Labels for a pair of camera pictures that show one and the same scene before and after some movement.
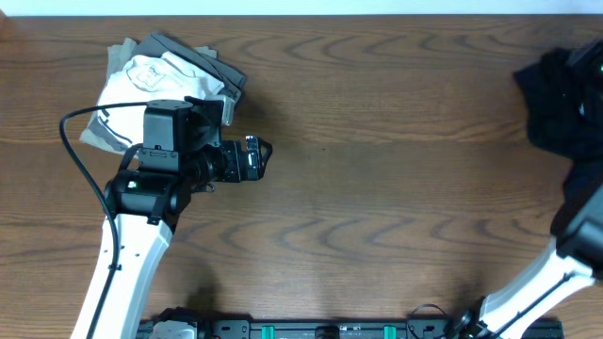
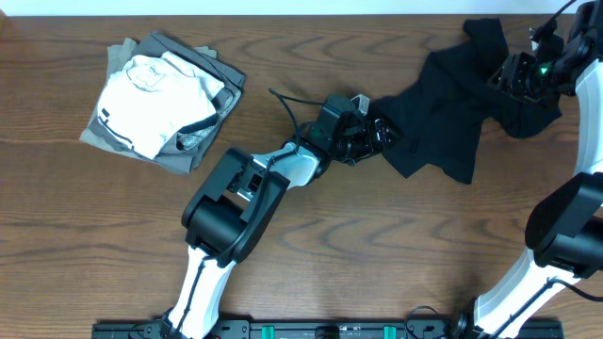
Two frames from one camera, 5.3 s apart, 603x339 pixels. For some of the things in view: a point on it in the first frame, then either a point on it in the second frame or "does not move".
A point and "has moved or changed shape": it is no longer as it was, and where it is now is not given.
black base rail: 347,329 does not move
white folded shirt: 154,77 does not move
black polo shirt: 564,103 has moved or changed shape
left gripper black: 255,170 → 382,141
